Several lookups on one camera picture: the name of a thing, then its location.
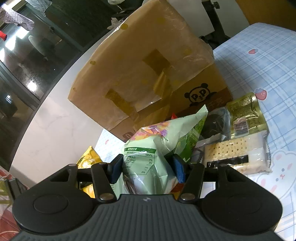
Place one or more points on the blue plaid bed sheet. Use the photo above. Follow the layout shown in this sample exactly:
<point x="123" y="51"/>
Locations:
<point x="261" y="59"/>

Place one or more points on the red snack packet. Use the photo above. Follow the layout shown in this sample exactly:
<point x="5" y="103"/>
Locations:
<point x="173" y="116"/>

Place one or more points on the pale green chip bag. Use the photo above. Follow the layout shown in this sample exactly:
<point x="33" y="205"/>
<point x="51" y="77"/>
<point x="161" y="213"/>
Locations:
<point x="146" y="169"/>

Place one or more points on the dark cookie packet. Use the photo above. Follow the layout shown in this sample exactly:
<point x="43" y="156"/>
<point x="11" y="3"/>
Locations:
<point x="216" y="129"/>

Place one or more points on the hanging grey garment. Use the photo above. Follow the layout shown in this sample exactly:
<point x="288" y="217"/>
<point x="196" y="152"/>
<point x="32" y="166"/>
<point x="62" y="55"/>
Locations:
<point x="9" y="16"/>

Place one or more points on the clear cracker biscuit pack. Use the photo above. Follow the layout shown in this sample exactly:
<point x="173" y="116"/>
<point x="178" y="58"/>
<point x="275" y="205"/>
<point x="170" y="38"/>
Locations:
<point x="248" y="154"/>

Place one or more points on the white rag on handlebar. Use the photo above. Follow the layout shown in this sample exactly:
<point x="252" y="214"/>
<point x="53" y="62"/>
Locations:
<point x="114" y="23"/>

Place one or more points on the wooden wardrobe panel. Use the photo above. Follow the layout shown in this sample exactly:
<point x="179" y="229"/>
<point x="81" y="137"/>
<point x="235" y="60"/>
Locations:
<point x="277" y="13"/>

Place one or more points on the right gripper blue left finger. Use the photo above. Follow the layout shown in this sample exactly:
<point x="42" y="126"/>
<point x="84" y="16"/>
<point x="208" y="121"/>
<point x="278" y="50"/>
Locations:
<point x="103" y="175"/>

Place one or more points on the brown cardboard box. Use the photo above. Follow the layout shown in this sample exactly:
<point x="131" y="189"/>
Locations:
<point x="151" y="67"/>

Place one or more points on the gold foil snack pouch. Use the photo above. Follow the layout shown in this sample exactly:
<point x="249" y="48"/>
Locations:
<point x="246" y="117"/>

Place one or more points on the dark window frame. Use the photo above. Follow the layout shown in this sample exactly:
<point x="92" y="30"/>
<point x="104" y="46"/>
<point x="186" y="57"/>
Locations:
<point x="32" y="62"/>

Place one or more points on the black exercise bike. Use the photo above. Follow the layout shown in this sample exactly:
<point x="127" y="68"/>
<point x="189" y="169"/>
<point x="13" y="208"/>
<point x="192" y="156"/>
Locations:
<point x="218" y="36"/>

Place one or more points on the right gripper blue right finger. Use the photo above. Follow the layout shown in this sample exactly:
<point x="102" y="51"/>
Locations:
<point x="191" y="176"/>

